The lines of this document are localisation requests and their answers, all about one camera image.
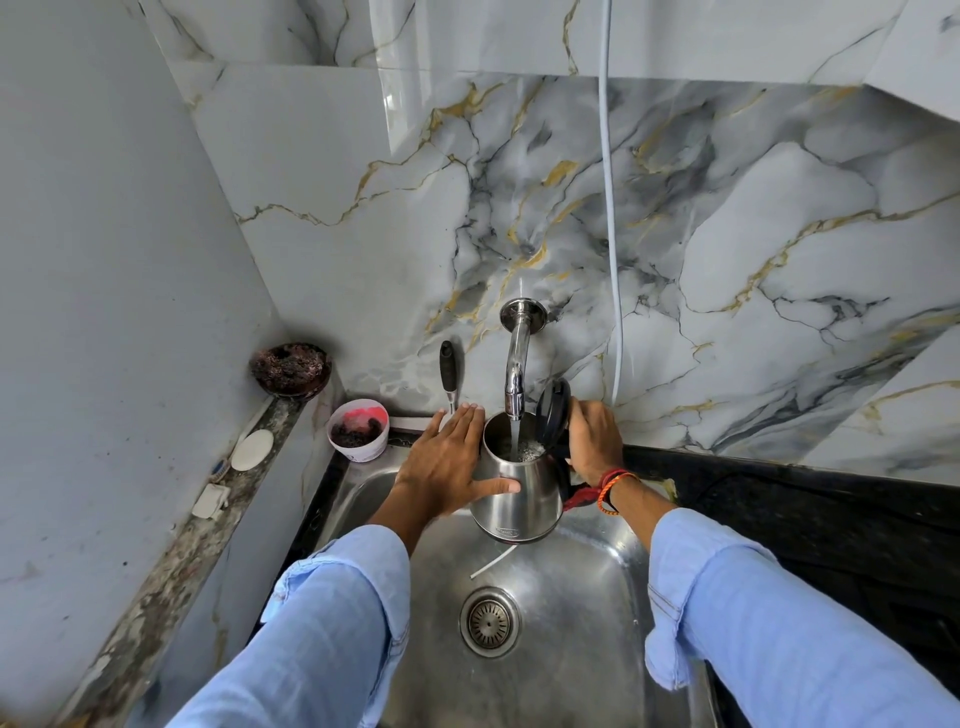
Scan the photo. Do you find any person's right hand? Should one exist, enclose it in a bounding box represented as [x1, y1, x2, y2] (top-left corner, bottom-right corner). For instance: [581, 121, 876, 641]
[567, 398, 627, 489]

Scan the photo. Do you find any person's left hand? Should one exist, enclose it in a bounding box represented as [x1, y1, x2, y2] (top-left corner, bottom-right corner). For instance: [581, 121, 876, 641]
[395, 403, 523, 519]

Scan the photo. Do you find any steel electric kettle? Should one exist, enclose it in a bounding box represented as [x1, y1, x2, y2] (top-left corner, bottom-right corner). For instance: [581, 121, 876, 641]
[469, 378, 580, 546]

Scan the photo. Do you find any person's left forearm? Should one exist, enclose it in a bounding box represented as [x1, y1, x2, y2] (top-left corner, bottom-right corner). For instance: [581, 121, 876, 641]
[166, 480, 430, 728]

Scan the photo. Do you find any person's right forearm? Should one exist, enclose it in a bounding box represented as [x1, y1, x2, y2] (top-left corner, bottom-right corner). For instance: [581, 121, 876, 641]
[602, 474, 960, 728]

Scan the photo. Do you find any white thin stick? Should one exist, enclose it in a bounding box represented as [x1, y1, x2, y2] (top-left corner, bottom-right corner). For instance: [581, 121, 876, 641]
[469, 544, 519, 581]

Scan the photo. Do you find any stainless steel sink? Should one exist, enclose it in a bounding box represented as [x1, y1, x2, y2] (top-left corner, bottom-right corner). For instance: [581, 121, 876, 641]
[315, 441, 723, 728]

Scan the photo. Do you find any steel sink drain strainer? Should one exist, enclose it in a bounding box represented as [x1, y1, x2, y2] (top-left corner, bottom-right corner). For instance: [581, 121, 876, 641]
[459, 585, 523, 660]

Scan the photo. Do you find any white cup with pink stains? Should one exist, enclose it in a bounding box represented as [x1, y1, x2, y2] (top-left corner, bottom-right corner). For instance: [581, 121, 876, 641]
[326, 398, 391, 465]

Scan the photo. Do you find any white round soap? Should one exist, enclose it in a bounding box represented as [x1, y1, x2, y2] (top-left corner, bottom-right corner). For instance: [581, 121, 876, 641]
[229, 428, 276, 473]

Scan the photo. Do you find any small white box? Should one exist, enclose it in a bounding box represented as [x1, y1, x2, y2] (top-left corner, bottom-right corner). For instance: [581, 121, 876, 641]
[190, 483, 232, 522]

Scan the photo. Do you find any red thread bracelet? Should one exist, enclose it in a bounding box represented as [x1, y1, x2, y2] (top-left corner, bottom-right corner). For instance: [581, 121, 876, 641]
[562, 468, 640, 518]

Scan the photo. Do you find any chrome wall faucet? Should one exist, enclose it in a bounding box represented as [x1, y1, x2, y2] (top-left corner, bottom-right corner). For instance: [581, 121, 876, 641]
[499, 297, 547, 422]

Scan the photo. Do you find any black handled utensil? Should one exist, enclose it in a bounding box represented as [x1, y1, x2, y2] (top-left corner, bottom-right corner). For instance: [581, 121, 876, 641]
[438, 339, 461, 418]

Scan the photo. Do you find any white hose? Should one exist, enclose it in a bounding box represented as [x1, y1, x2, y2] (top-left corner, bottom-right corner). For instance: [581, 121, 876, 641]
[597, 0, 626, 407]

